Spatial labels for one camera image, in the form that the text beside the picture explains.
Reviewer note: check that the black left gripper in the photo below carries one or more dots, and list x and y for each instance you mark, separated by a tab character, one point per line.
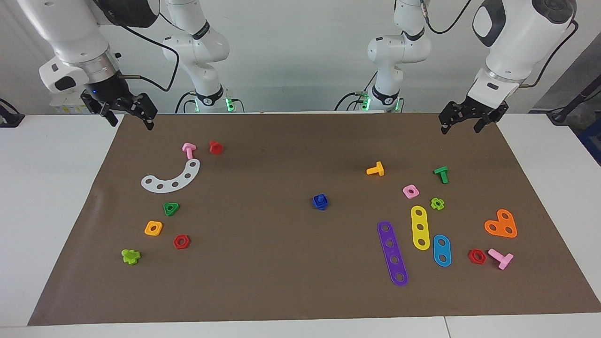
482	109

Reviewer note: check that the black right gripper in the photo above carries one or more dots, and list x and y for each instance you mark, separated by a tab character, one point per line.
110	96

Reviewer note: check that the blue square plastic nut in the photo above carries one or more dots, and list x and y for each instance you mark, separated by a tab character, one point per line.
320	206

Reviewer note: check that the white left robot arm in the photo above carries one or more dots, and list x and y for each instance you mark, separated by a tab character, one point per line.
516	42

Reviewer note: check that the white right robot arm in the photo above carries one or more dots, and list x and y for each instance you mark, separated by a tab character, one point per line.
70	28

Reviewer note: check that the dark green plastic screw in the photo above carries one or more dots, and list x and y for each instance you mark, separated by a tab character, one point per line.
441	172

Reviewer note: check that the pink plastic screw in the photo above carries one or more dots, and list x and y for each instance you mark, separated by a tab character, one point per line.
188	149
502	259

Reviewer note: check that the green cross-shaped plastic nut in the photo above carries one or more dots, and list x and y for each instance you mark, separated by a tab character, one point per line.
432	203

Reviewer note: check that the pink square plastic nut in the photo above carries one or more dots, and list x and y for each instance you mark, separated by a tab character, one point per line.
406	195

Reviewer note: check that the red hexagonal-head plastic screw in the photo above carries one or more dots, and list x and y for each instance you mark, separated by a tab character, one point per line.
216	148

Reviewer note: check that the orange-yellow plastic screw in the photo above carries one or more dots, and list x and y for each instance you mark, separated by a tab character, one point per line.
375	170

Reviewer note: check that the green triangular plastic nut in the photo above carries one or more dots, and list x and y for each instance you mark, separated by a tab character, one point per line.
165	205

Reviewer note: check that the orange square plastic nut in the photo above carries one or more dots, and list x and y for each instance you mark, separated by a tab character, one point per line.
147	232

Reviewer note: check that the red hexagonal plastic nut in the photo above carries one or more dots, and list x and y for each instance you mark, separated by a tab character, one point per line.
176	245
471	259

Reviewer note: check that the lime green cross-head screw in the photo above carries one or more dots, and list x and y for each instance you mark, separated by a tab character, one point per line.
130	257

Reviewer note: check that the white box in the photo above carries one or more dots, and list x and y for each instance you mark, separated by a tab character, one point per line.
65	105

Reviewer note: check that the white curved five-hole strip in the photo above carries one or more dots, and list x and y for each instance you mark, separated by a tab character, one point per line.
181	180

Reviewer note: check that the black stand pole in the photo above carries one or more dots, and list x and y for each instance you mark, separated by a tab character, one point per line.
558	115

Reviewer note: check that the orange angled three-hole plate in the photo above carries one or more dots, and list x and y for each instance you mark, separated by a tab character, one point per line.
500	224

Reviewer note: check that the yellow three-hole strip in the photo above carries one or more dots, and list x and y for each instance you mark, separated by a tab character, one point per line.
420	220

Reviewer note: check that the black table clamp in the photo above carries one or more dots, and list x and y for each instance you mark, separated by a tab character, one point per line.
11	119

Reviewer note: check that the blue object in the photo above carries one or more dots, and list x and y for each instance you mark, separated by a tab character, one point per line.
592	141

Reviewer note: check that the blue two-hole strip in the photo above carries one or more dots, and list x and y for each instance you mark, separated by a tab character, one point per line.
442	250

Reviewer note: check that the purple four-hole strip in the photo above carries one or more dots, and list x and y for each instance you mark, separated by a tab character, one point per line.
391	251

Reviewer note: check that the brown table mat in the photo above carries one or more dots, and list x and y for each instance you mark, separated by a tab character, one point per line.
281	272

